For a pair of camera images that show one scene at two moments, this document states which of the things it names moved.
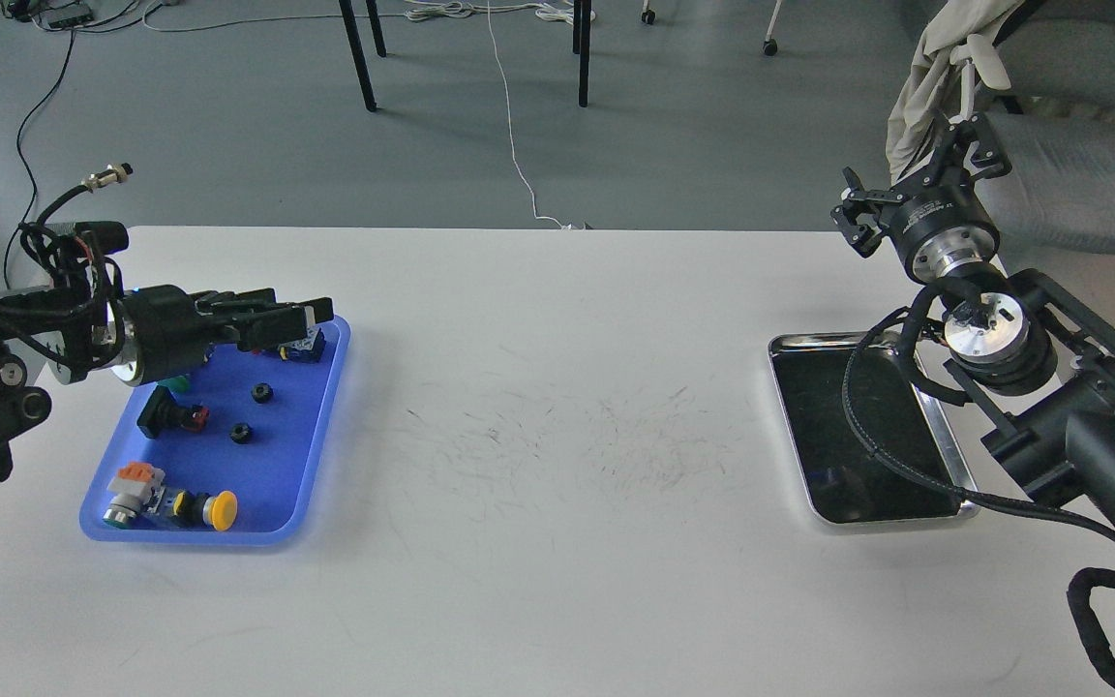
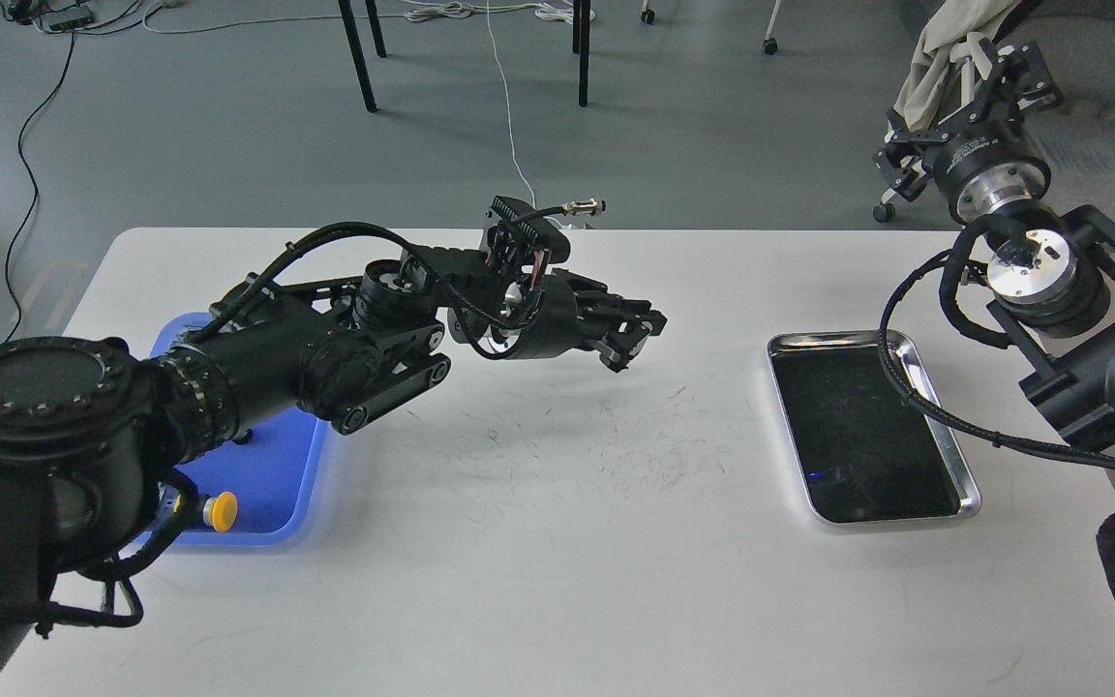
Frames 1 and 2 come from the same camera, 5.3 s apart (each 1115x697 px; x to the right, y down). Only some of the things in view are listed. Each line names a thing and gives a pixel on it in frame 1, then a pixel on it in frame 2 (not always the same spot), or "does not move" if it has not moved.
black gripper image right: [946, 226] → [988, 172]
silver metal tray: [846, 483] does not move
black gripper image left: [168, 326] → [553, 327]
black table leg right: [582, 15] does not move
